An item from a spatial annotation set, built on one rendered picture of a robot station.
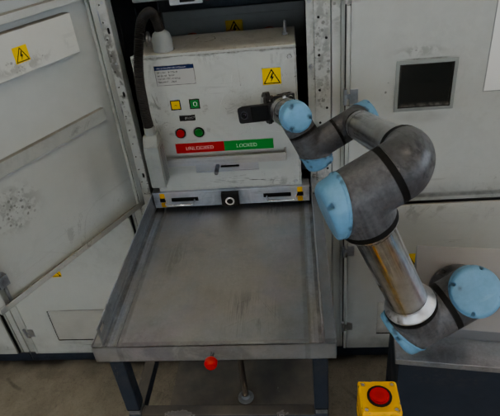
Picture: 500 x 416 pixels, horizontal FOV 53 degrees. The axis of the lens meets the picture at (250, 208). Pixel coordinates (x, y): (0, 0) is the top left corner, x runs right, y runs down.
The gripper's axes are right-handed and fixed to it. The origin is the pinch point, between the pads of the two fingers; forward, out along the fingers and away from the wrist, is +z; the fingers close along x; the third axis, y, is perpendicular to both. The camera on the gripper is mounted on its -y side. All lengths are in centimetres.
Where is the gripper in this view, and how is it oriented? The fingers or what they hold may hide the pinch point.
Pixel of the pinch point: (261, 105)
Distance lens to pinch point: 157.8
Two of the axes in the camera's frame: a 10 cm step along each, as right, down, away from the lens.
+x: -1.5, -9.4, -3.1
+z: -1.7, -2.9, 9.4
